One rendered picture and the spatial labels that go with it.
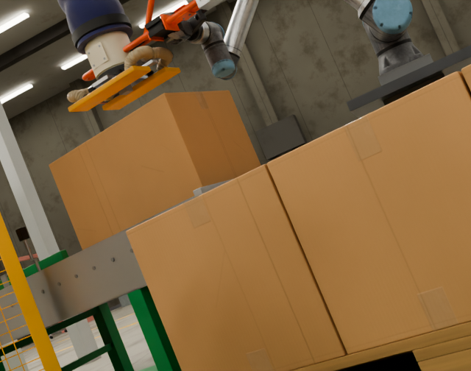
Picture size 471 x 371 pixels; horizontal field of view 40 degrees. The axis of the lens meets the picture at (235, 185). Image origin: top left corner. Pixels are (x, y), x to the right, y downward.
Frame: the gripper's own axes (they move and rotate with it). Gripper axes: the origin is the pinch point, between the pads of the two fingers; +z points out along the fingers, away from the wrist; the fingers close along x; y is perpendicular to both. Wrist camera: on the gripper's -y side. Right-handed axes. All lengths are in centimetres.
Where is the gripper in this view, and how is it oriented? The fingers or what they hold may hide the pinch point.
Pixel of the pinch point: (167, 24)
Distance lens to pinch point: 240.6
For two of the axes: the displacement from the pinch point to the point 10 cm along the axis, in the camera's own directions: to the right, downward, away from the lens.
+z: -4.8, 1.3, -8.6
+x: -3.9, -9.2, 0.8
